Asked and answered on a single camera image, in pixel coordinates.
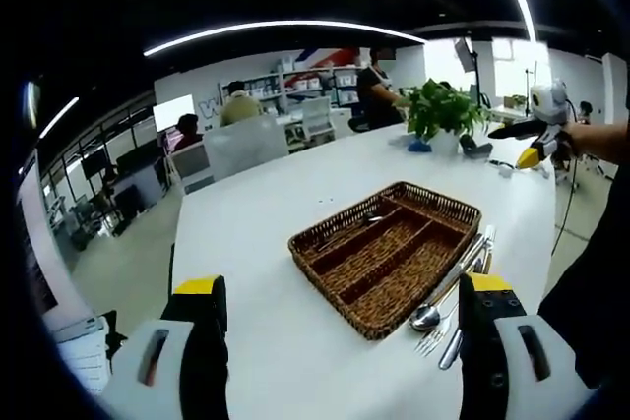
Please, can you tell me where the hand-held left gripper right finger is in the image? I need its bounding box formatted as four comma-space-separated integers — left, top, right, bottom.
458, 270, 595, 420

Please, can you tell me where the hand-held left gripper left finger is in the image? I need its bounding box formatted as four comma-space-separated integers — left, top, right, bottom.
100, 274, 232, 420

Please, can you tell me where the white storage shelf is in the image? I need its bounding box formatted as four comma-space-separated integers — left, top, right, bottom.
220, 53, 365, 111

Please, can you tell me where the frosted desk partition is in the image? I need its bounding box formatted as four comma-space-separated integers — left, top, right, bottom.
204, 114, 290, 183

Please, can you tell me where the thin black light stand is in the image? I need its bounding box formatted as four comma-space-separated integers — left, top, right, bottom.
522, 60, 538, 111

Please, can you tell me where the person's black clothing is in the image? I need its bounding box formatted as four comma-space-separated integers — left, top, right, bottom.
535, 163, 630, 390

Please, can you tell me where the green potted plant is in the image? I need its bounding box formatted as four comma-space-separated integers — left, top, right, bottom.
393, 78, 493, 155

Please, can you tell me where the white mesh office chair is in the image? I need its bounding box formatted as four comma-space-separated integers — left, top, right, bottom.
300, 94, 337, 141

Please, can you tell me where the grey white chair back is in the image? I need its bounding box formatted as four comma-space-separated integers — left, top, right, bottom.
169, 140, 217, 195

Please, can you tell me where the silver fork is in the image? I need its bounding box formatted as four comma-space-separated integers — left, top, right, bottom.
437, 223, 497, 371
413, 304, 462, 358

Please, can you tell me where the silver spoon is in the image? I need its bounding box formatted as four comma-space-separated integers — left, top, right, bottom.
408, 262, 469, 333
317, 210, 390, 252

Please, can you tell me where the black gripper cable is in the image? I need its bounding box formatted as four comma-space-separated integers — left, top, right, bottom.
550, 156, 581, 258

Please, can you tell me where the black computer monitor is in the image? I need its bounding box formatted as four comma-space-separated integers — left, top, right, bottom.
115, 138, 163, 175

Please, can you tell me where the white monitor screen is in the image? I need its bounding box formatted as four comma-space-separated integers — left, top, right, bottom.
152, 93, 194, 132

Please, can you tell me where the black curved object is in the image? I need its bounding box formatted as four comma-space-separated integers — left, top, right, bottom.
458, 134, 494, 160

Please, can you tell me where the silver knife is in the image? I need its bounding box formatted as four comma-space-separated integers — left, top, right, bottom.
470, 242, 494, 276
427, 234, 487, 304

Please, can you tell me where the person's right hand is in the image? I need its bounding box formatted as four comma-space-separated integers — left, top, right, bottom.
560, 122, 586, 160

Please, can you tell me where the small white charger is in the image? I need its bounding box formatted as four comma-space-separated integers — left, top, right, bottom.
486, 158, 516, 180

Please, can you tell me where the brown wicker utensil storage tray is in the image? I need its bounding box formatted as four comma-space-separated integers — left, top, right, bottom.
287, 181, 483, 342

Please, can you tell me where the black tripod with monitor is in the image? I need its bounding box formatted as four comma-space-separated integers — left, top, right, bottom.
453, 35, 493, 106

